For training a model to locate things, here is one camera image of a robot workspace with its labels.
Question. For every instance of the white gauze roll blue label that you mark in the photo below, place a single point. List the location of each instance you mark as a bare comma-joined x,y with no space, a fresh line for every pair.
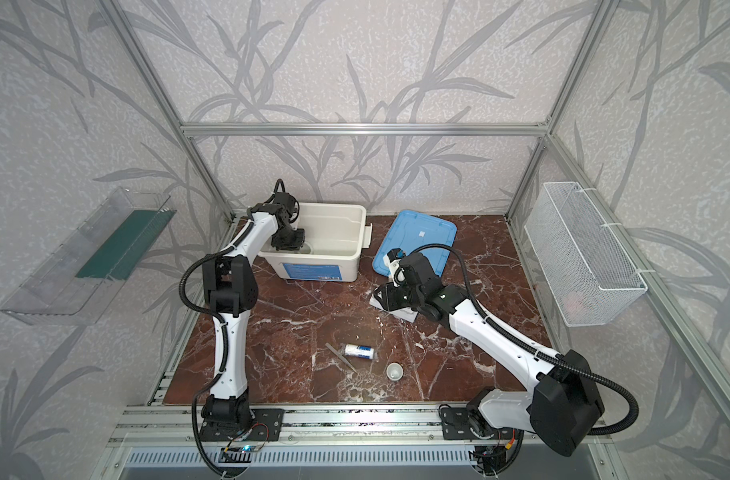
359,351

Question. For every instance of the white wire mesh basket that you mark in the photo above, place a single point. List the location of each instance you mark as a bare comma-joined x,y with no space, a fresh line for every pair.
589,274

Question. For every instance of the white plastic storage bin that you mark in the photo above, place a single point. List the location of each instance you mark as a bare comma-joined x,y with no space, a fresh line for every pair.
335,236

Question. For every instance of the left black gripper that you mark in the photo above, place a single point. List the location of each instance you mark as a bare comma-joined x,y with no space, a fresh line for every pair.
289,241

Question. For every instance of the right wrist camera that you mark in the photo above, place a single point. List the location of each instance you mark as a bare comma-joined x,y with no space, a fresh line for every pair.
392,260

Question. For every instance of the clear acrylic wall shelf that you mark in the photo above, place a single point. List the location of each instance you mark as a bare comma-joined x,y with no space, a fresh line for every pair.
80,279

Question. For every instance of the white test tube rack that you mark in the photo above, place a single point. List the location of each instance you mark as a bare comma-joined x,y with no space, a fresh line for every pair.
405,313

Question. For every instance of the blue plastic bin lid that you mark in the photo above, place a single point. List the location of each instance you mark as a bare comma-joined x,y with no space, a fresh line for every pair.
411,230

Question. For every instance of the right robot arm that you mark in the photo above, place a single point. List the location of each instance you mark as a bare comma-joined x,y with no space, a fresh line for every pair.
562,401

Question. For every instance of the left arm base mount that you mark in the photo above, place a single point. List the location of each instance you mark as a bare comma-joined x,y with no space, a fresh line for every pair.
265,426

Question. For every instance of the small white ceramic crucible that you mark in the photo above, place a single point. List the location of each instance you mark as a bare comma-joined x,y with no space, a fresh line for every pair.
394,371

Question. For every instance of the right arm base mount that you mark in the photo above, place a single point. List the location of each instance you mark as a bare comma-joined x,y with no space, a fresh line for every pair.
456,424

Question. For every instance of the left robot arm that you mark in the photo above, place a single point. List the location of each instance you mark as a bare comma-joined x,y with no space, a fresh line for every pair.
223,286

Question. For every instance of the aluminium front rail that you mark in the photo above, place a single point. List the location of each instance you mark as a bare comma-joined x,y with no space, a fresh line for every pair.
318,424

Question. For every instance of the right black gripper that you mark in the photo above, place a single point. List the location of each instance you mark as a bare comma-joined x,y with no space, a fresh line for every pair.
392,294

